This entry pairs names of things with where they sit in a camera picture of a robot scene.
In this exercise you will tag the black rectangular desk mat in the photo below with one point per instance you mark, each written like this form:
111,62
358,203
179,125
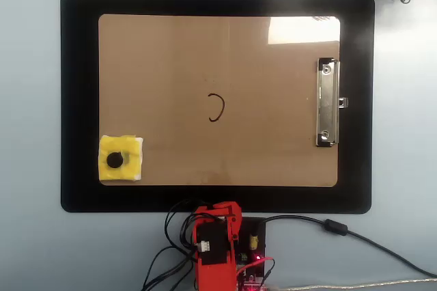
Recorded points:
78,99

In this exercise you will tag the black marker mark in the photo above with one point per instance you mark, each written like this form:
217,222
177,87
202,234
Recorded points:
222,104

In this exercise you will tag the brown clipboard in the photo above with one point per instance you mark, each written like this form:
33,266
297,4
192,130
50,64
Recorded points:
266,117

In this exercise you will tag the red robot arm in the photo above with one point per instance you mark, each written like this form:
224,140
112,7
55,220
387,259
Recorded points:
215,274

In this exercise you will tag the controller board with red LED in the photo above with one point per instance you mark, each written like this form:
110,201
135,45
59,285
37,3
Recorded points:
251,279

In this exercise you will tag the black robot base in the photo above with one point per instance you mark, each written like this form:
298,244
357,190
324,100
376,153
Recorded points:
254,226

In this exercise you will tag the yellow sponge with black knob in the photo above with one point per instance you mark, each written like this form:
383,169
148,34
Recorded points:
131,168

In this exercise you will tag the silver metal clipboard clip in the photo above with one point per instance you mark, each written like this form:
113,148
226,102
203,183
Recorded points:
327,106

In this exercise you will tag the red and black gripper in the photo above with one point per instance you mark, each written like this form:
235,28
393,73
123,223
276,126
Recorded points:
208,216

